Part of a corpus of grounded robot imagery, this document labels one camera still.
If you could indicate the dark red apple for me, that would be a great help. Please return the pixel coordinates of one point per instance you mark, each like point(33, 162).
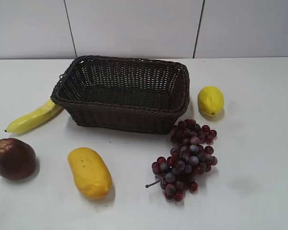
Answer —
point(17, 159)

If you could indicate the dark brown wicker basket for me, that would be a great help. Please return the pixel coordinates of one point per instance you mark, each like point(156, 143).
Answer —
point(126, 94)

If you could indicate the purple grape bunch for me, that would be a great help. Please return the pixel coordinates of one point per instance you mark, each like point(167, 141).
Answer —
point(191, 155)

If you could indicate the yellow lemon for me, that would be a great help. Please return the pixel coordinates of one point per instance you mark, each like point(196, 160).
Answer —
point(210, 101)

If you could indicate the yellow mango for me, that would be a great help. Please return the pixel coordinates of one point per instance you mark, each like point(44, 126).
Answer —
point(91, 175)

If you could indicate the yellow banana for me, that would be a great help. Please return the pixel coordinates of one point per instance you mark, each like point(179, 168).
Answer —
point(34, 119)

